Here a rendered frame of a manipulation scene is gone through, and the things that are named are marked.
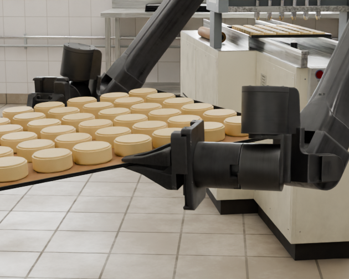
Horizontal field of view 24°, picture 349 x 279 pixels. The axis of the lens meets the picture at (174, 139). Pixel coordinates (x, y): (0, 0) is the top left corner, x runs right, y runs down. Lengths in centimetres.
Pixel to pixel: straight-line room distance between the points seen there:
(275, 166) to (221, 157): 7
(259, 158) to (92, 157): 21
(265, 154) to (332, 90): 14
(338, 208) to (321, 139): 250
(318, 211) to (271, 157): 252
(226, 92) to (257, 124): 302
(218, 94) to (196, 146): 298
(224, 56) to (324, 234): 102
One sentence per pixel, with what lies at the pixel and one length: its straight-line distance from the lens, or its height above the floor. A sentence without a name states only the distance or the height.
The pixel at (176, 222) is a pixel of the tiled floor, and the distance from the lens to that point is 400.
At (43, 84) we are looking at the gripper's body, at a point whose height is 103.
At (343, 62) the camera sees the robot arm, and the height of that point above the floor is 111.
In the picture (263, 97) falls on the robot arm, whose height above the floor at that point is 108.
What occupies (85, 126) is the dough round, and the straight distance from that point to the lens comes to 116.
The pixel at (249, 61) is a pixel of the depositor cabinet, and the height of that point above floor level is 79.
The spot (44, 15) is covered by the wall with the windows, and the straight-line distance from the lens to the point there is 744.
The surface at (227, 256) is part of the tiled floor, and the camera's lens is 357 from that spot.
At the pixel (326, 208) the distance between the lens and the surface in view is 348.
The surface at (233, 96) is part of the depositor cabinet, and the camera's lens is 398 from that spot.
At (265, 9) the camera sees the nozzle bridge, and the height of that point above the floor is 103.
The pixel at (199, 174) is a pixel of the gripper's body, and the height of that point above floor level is 99.
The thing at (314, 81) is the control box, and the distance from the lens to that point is 331.
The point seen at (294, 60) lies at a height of 86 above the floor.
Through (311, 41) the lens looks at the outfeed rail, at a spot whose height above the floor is 87.
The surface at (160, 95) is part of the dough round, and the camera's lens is 135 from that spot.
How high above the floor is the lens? 123
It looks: 12 degrees down
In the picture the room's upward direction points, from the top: straight up
